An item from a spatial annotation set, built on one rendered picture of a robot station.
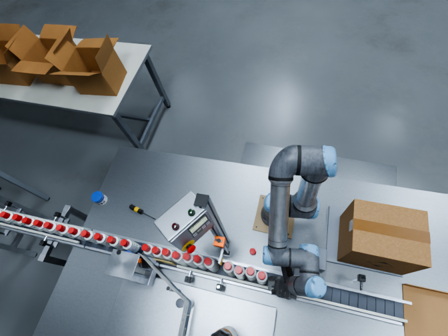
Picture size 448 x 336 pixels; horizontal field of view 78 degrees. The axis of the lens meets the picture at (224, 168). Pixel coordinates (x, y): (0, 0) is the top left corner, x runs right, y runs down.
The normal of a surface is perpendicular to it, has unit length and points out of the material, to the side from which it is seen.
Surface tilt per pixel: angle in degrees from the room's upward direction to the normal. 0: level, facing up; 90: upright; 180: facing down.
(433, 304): 0
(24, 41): 73
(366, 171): 0
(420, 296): 0
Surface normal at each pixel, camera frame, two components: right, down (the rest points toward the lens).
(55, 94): -0.12, -0.46
